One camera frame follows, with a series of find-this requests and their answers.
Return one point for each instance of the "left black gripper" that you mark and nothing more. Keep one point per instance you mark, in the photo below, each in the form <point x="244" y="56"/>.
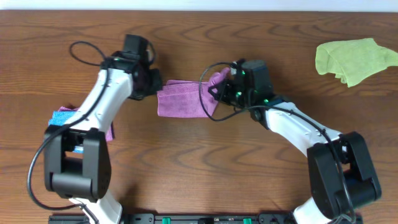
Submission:
<point x="154" y="81"/>

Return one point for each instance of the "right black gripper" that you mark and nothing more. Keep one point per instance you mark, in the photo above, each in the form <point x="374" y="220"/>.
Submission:
<point x="222" y="96"/>

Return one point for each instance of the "purple cloth with label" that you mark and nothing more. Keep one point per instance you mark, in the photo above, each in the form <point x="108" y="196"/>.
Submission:
<point x="180" y="98"/>

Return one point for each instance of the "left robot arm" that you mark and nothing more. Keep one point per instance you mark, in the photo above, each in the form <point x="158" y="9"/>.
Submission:
<point x="76" y="158"/>

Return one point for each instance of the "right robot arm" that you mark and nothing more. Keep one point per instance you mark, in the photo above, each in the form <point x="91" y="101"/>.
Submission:
<point x="342" y="174"/>

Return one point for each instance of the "folded purple cloth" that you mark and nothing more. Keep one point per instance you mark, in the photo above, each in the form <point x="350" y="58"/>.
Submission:
<point x="110" y="132"/>

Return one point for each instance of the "folded blue cloth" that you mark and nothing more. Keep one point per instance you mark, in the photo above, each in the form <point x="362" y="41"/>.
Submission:
<point x="60" y="116"/>

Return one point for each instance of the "green cloth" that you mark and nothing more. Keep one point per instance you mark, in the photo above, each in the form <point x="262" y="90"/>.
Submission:
<point x="352" y="61"/>

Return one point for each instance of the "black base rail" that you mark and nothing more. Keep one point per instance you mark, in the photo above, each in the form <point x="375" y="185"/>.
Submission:
<point x="149" y="218"/>

